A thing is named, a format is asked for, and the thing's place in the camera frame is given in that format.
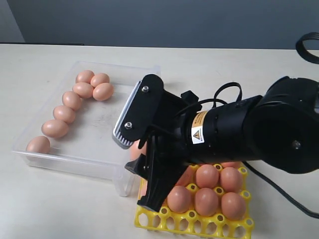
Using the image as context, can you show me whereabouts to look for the black cable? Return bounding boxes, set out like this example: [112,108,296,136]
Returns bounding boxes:
[174,32,319,220]

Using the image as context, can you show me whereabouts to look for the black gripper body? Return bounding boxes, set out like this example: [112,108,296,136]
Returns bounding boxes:
[144,109,197,179]

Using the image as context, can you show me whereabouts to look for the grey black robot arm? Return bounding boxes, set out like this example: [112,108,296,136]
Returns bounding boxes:
[120,74,319,212]

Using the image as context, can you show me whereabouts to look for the clear plastic egg bin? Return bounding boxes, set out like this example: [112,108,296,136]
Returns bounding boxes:
[12,61,160,196]

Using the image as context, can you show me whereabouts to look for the yellow plastic egg tray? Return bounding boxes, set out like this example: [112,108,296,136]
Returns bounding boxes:
[134,165,255,239]

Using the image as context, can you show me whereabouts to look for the brown egg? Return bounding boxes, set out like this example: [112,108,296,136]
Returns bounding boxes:
[41,119,69,138]
[26,135,50,153]
[167,186,191,214]
[53,105,76,124]
[93,83,114,101]
[221,192,246,221]
[195,164,219,189]
[220,167,243,193]
[75,70,95,84]
[72,82,94,99]
[62,91,82,111]
[194,188,219,217]
[175,166,195,187]
[90,73,110,88]
[221,161,241,169]
[130,140,147,161]

